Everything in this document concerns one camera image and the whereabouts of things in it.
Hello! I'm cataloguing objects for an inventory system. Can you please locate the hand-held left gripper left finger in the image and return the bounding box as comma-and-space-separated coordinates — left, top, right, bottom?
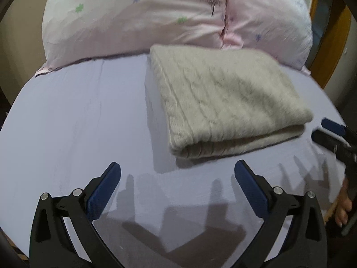
29, 162, 123, 268

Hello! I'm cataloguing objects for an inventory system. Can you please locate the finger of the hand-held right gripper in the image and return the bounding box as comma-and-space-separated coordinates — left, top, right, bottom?
311, 130, 352, 157
321, 118, 357, 143

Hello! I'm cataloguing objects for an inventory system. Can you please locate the pink floral pillow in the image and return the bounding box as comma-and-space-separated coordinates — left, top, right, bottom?
222, 0, 313, 76
36, 0, 230, 76

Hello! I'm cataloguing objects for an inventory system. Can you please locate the person's right hand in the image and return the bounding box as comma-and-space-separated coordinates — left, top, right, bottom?
333, 177, 357, 228

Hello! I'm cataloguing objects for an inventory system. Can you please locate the grey cable-knit sweater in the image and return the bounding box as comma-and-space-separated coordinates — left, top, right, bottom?
145, 44, 315, 161

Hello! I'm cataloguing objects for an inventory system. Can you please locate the wooden headboard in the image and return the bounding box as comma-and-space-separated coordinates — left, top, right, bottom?
307, 0, 352, 90

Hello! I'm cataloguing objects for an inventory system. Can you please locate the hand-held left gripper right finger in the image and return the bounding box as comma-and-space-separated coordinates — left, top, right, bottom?
234, 160, 328, 268

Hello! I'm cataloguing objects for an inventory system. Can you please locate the lavender bed sheet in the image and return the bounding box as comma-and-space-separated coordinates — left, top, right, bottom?
0, 52, 349, 268

